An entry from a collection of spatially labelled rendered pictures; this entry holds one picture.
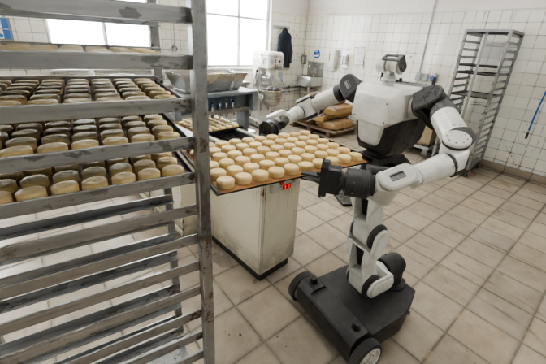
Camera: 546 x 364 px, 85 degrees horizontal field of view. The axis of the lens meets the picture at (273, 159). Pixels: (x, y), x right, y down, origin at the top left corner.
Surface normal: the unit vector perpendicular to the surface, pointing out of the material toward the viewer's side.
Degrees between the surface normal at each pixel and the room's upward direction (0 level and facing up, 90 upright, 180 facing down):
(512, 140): 90
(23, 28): 90
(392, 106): 86
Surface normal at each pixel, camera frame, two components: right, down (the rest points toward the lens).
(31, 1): 0.51, 0.34
